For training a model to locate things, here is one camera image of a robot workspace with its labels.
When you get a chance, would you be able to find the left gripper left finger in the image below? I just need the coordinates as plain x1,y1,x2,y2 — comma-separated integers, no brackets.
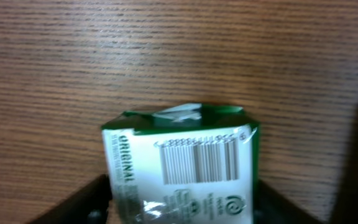
29,174,112,224

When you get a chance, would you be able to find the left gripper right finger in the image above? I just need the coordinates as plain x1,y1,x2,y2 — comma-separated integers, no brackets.
254,180,322,224

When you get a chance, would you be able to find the green white soap packet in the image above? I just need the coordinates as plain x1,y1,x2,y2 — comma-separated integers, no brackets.
101,103,260,224

